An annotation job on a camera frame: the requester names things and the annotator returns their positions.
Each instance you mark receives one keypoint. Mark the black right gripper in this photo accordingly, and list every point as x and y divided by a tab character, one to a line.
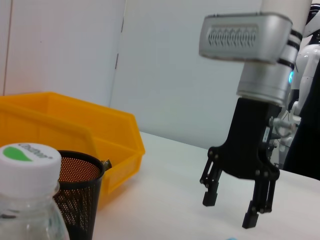
247	140

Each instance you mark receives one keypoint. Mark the green plastic wrapper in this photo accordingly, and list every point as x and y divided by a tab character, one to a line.
107	163

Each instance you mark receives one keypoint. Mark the clear bottle with green label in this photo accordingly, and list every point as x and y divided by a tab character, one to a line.
27	175

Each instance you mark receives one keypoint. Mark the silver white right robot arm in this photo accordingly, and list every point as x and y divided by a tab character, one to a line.
265	82

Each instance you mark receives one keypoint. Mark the black mesh pen holder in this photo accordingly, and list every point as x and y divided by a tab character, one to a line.
77	200

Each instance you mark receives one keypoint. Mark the person in black clothes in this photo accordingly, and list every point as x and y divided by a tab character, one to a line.
307	140

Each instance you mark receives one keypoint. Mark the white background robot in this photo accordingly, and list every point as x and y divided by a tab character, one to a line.
308	60

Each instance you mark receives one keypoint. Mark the yellow plastic bin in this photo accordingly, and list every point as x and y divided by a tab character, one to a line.
62	120

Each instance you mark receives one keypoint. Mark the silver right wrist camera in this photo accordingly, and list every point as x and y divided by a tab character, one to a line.
250	37

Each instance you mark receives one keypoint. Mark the grey wall panel hinge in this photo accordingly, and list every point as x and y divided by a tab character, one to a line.
116	61

